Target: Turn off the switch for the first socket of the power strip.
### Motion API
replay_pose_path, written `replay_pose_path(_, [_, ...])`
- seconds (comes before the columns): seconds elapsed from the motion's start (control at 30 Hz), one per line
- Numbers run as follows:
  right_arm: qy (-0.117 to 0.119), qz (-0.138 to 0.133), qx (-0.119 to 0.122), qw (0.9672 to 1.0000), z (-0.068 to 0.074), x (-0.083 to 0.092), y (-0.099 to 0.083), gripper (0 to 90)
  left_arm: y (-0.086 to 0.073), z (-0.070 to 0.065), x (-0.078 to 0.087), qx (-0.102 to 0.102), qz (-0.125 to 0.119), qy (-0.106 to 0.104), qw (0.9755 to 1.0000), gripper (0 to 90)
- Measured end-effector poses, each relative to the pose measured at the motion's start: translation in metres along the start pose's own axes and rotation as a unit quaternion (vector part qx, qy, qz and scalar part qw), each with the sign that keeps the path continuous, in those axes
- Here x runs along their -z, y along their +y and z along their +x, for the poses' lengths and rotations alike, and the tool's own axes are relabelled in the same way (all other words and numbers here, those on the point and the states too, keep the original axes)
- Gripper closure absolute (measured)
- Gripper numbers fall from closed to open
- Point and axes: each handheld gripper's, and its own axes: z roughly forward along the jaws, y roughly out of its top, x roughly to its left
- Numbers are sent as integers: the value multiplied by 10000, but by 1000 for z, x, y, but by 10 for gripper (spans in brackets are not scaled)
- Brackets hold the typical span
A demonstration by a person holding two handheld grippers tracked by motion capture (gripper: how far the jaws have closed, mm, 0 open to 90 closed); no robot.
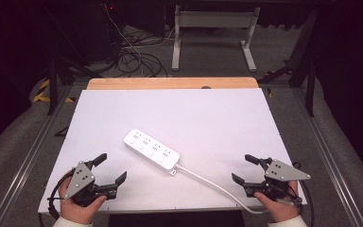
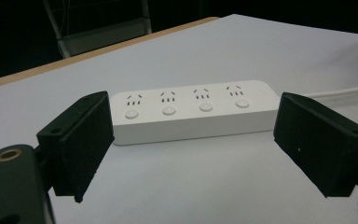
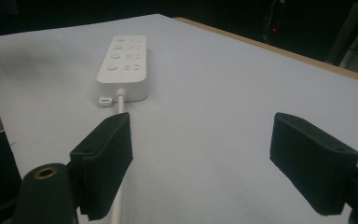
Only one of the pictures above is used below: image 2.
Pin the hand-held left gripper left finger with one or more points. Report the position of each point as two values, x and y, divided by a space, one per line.
80 146

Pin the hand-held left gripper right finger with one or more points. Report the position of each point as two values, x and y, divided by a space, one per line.
320 140

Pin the white power strip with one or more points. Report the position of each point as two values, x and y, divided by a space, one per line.
195 115

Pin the metal stand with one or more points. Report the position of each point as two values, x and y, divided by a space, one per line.
102 32

